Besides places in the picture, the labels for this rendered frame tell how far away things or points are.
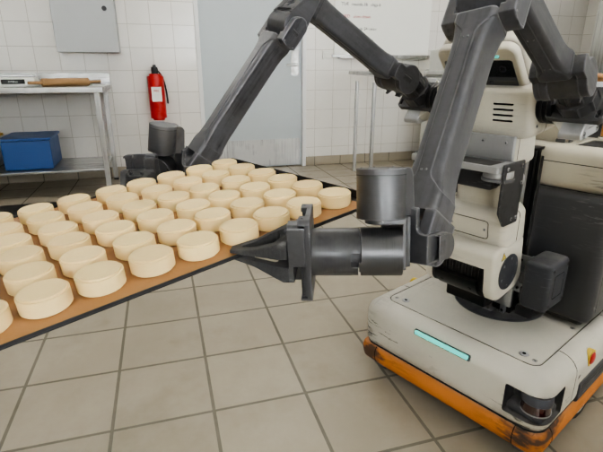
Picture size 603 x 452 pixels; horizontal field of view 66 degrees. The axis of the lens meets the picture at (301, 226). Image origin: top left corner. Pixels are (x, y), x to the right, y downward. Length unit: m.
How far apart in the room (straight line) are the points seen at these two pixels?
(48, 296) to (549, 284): 1.23
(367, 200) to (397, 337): 1.08
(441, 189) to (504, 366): 0.86
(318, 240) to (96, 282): 0.24
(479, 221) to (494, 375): 0.41
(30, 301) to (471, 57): 0.60
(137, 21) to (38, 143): 1.45
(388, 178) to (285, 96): 4.52
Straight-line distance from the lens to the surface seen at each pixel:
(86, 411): 1.70
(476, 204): 1.37
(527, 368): 1.39
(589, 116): 1.21
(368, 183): 0.51
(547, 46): 0.98
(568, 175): 1.50
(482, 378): 1.43
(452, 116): 0.65
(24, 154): 4.36
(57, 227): 0.70
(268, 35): 1.08
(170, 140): 1.00
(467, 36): 0.73
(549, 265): 1.42
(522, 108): 1.24
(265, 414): 1.55
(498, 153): 1.26
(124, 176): 0.93
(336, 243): 0.52
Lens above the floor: 1.02
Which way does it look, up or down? 19 degrees down
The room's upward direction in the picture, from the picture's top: straight up
